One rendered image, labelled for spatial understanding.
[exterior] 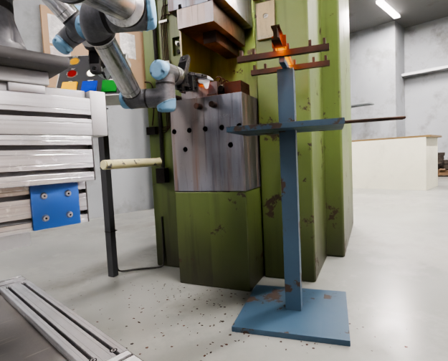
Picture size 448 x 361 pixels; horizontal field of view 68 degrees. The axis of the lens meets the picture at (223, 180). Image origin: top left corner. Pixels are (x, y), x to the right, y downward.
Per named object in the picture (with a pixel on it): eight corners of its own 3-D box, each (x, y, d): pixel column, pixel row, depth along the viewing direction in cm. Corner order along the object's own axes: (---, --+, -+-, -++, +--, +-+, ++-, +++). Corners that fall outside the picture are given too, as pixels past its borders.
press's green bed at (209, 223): (250, 292, 153) (246, 191, 150) (180, 283, 168) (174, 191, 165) (281, 256, 204) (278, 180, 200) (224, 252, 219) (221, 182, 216)
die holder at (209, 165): (246, 191, 150) (241, 91, 146) (174, 191, 165) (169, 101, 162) (278, 180, 200) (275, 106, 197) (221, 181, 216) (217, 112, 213)
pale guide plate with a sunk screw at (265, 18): (275, 36, 156) (274, -1, 155) (256, 40, 160) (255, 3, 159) (276, 37, 158) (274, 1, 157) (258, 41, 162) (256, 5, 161)
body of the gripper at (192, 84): (185, 94, 153) (170, 89, 142) (184, 75, 152) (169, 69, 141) (199, 92, 150) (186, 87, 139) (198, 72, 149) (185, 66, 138)
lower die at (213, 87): (217, 97, 158) (216, 79, 157) (181, 102, 166) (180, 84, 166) (247, 107, 196) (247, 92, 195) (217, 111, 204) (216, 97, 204)
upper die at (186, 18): (213, 21, 155) (213, 0, 155) (177, 29, 164) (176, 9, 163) (245, 46, 194) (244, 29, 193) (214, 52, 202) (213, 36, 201)
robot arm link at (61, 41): (57, 34, 120) (74, 15, 125) (46, 42, 128) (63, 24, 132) (76, 51, 125) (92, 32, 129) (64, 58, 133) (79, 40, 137)
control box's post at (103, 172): (113, 277, 181) (99, 76, 174) (107, 276, 183) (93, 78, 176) (118, 275, 185) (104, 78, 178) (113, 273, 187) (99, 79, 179)
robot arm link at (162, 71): (148, 82, 128) (147, 59, 127) (164, 87, 138) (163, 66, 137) (165, 79, 125) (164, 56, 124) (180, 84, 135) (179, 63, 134)
